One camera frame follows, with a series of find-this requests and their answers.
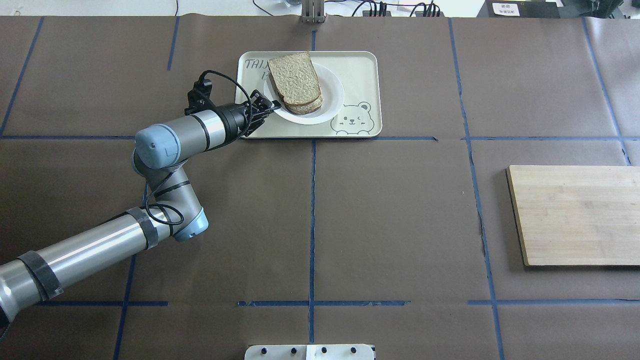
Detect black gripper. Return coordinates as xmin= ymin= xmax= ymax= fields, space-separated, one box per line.
xmin=219 ymin=91 xmax=282 ymax=138

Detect plain bread slice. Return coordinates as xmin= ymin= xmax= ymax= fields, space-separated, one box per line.
xmin=267 ymin=51 xmax=322 ymax=106

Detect white round plate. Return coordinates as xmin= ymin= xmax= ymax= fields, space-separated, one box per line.
xmin=263 ymin=62 xmax=346 ymax=126

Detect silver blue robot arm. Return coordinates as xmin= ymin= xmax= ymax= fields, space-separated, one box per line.
xmin=1 ymin=89 xmax=281 ymax=330

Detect toast with fried egg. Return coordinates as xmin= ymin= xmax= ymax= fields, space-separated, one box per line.
xmin=285 ymin=94 xmax=323 ymax=116

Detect cream bear serving tray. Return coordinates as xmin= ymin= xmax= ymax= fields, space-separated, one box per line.
xmin=249 ymin=51 xmax=383 ymax=139

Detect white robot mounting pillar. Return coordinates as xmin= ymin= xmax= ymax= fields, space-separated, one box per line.
xmin=244 ymin=343 xmax=377 ymax=360

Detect wooden cutting board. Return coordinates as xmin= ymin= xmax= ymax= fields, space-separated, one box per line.
xmin=505 ymin=165 xmax=640 ymax=267

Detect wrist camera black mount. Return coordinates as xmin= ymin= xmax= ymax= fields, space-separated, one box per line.
xmin=183 ymin=79 xmax=215 ymax=116

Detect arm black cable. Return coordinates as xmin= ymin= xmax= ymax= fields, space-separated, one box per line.
xmin=144 ymin=70 xmax=253 ymax=226

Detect aluminium frame post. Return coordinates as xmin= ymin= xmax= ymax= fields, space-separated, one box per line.
xmin=301 ymin=0 xmax=326 ymax=24

